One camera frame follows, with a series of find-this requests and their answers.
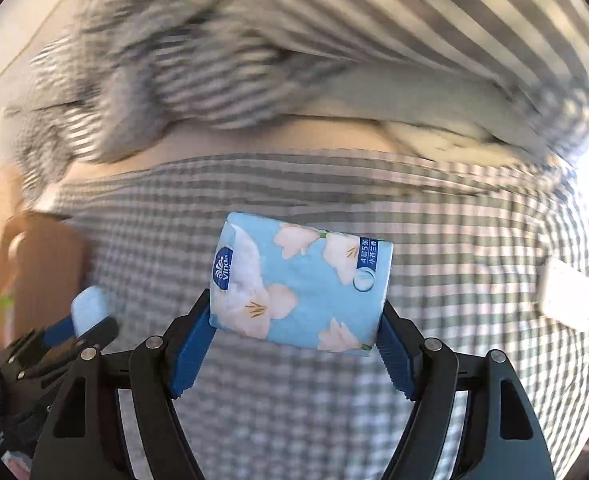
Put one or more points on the white phone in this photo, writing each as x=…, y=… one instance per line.
x=563, y=295

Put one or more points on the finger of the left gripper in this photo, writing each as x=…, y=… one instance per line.
x=97, y=338
x=36, y=344

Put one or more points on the blue pocket tissue pack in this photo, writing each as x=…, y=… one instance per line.
x=296, y=285

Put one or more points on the cardboard box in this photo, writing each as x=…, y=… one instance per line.
x=43, y=263

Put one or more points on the gingham duvet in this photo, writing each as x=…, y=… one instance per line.
x=125, y=69

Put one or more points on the light blue earbuds case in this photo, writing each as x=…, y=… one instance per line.
x=88, y=309

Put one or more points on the grey green pillow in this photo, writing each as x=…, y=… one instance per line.
x=436, y=115

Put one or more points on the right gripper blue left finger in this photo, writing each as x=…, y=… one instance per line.
x=190, y=338

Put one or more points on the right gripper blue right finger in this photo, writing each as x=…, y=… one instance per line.
x=397, y=344

